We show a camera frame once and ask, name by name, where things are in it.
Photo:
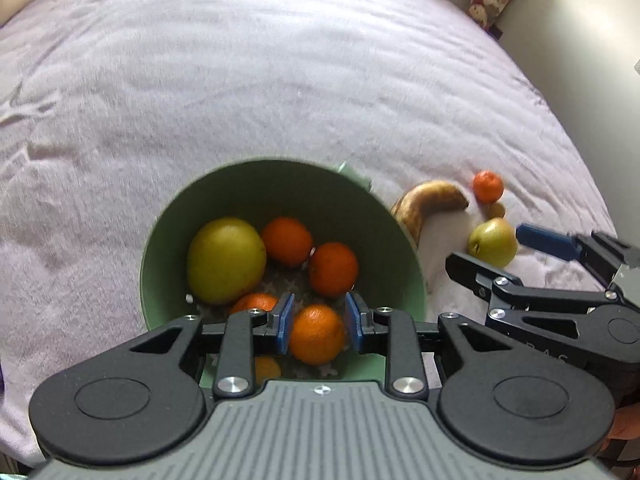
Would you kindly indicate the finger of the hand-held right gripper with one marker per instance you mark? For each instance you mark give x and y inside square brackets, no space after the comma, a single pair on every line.
[480,272]
[545,241]

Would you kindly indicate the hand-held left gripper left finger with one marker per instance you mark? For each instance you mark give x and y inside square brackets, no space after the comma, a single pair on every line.
[286,322]

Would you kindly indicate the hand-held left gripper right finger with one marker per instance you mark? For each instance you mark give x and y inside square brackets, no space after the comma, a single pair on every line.
[354,322]

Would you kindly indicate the small green apple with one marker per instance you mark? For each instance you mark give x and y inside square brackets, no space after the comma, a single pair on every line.
[492,245]

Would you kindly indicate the orange tangerine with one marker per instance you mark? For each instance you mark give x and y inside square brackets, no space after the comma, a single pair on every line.
[317,334]
[487,186]
[333,268]
[287,240]
[255,303]

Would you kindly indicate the small brown round fruit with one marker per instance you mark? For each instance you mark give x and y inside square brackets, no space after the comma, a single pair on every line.
[267,367]
[496,209]

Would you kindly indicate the large yellow apple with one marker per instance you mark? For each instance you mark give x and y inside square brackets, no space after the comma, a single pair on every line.
[225,260]

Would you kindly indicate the green colander bowl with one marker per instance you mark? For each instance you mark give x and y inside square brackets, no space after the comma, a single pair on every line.
[300,190]

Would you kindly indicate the person's right hand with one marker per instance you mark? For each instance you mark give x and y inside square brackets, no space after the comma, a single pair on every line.
[627,425]

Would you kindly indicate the brown spotted banana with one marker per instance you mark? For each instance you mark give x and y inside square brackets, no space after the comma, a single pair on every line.
[430,202]

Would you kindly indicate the purple blanket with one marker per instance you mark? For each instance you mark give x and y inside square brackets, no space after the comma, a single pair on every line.
[250,60]

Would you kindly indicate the black wall socket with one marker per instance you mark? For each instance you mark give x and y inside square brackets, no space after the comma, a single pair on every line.
[497,31]

